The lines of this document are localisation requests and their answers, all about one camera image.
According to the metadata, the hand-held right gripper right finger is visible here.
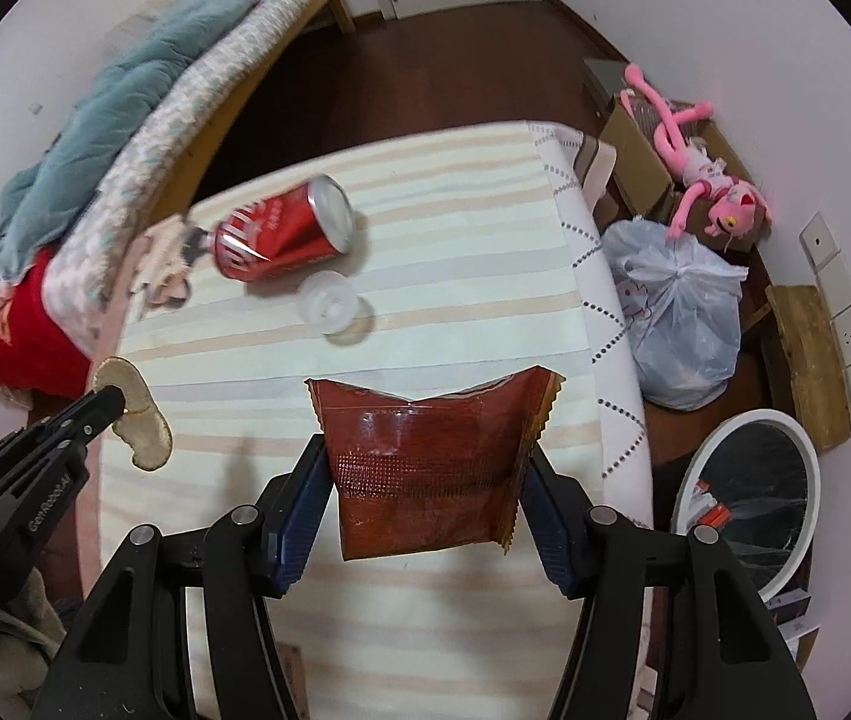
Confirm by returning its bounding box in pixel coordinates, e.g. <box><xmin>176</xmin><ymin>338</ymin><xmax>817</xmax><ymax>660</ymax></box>
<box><xmin>522</xmin><ymin>444</ymin><xmax>820</xmax><ymax>720</ymax></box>

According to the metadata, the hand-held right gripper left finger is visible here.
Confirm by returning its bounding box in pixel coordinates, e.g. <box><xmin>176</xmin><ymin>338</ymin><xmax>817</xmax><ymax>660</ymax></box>
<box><xmin>31</xmin><ymin>431</ymin><xmax>332</xmax><ymax>720</ymax></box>

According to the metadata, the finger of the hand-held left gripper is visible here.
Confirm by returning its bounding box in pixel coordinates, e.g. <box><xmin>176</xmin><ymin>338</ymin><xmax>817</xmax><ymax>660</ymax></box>
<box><xmin>16</xmin><ymin>382</ymin><xmax>128</xmax><ymax>442</ymax></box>
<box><xmin>0</xmin><ymin>426</ymin><xmax>97</xmax><ymax>497</ymax></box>

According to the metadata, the small beige toy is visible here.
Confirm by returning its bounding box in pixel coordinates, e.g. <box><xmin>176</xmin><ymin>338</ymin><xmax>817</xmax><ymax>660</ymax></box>
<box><xmin>88</xmin><ymin>358</ymin><xmax>173</xmax><ymax>473</ymax></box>

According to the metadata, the brown foil packet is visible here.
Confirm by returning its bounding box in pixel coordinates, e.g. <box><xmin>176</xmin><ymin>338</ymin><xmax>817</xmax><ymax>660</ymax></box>
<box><xmin>304</xmin><ymin>365</ymin><xmax>565</xmax><ymax>562</ymax></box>

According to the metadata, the white trash bin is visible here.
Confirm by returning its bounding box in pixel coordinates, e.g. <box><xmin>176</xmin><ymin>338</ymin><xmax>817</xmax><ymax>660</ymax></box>
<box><xmin>669</xmin><ymin>409</ymin><xmax>822</xmax><ymax>616</ymax></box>

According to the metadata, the clear plastic cup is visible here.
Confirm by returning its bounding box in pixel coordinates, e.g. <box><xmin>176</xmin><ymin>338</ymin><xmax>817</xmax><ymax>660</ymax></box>
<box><xmin>298</xmin><ymin>272</ymin><xmax>374</xmax><ymax>346</ymax></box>

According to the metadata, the red soda can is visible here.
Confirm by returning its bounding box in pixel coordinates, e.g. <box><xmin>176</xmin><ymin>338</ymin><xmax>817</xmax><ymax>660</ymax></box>
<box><xmin>211</xmin><ymin>174</ymin><xmax>358</xmax><ymax>282</ymax></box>

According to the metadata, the red blanket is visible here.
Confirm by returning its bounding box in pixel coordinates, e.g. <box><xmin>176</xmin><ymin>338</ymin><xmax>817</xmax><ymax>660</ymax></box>
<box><xmin>0</xmin><ymin>247</ymin><xmax>92</xmax><ymax>410</ymax></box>

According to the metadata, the translucent plastic bag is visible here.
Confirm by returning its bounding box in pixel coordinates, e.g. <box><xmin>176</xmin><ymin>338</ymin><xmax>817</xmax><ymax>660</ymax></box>
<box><xmin>601</xmin><ymin>216</ymin><xmax>749</xmax><ymax>412</ymax></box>

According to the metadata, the striped cat print table blanket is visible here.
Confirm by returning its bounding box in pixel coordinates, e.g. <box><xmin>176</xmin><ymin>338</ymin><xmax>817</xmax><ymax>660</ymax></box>
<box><xmin>76</xmin><ymin>118</ymin><xmax>655</xmax><ymax>720</ymax></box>

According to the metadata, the wooden bed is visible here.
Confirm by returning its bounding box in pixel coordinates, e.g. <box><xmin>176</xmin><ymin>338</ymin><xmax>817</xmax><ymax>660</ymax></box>
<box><xmin>0</xmin><ymin>0</ymin><xmax>358</xmax><ymax>410</ymax></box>

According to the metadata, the wooden board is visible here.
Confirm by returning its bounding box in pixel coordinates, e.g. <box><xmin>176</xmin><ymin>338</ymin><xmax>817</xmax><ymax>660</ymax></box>
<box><xmin>763</xmin><ymin>283</ymin><xmax>851</xmax><ymax>455</ymax></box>

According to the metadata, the blue quilt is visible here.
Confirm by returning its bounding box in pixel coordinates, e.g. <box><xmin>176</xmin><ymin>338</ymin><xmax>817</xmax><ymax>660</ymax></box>
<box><xmin>0</xmin><ymin>0</ymin><xmax>257</xmax><ymax>301</ymax></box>

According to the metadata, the pink plush toy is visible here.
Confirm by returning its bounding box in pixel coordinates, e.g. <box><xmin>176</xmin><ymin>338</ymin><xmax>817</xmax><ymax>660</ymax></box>
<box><xmin>621</xmin><ymin>64</ymin><xmax>772</xmax><ymax>241</ymax></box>

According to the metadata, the cardboard box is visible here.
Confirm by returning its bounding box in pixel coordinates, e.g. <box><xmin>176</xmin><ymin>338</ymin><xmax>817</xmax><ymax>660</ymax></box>
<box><xmin>594</xmin><ymin>90</ymin><xmax>768</xmax><ymax>254</ymax></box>

